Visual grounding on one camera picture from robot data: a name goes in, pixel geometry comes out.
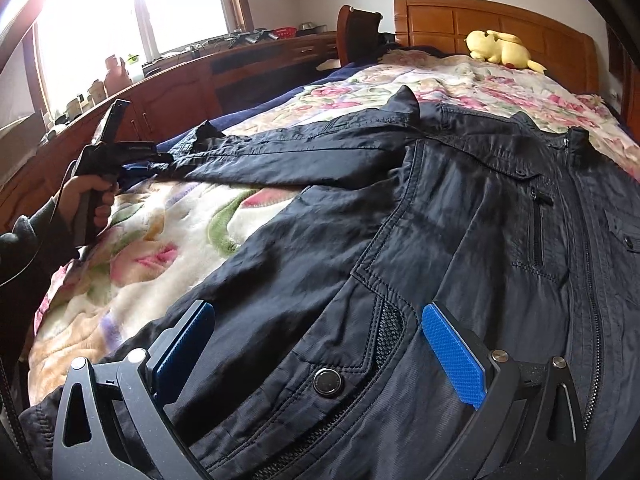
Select dark navy jacket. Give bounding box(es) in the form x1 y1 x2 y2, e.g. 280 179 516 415
22 88 639 479

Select left forearm grey sleeve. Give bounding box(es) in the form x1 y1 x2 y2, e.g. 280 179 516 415
1 198 78 287

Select person's left hand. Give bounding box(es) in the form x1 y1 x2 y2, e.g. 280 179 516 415
55 174 117 232

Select long wooden desk cabinet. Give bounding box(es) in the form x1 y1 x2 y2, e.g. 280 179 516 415
1 32 337 232

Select floral plush blanket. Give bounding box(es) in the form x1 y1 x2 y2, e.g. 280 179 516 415
26 50 639 404

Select red basket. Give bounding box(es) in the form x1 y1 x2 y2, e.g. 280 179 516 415
272 26 297 39

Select wooden chair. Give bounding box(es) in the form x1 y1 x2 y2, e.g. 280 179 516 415
336 4 383 66

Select wooden bed headboard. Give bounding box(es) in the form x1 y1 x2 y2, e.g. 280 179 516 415
394 0 600 94

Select yellow plush toy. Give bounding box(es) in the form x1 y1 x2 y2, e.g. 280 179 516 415
465 30 547 74

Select window with wooden frame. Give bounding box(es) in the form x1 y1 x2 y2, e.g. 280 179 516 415
22 0 254 113

